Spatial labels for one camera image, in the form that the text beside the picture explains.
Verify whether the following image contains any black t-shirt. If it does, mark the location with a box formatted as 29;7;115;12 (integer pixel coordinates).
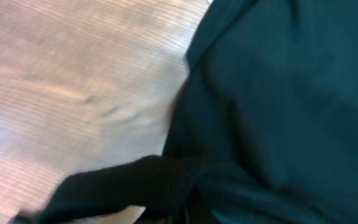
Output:
12;0;358;223

